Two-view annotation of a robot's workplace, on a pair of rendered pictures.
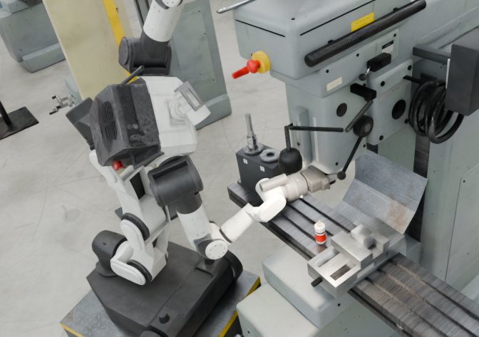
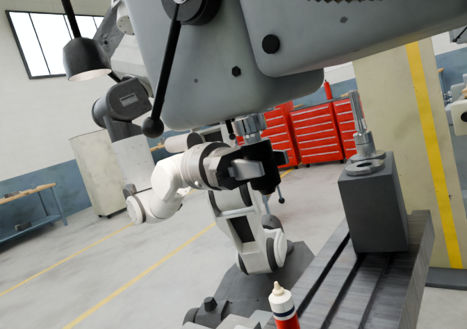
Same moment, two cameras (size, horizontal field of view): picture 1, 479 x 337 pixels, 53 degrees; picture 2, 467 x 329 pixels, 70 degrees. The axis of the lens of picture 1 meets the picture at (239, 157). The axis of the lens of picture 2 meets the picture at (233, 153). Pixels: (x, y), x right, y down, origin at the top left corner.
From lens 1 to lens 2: 1.68 m
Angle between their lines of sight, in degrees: 68
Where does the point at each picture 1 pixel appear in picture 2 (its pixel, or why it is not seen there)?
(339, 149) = (158, 59)
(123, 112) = (106, 22)
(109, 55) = (397, 73)
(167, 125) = (131, 40)
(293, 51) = not seen: outside the picture
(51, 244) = not seen: hidden behind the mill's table
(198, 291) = not seen: hidden behind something
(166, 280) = (267, 288)
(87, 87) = (368, 102)
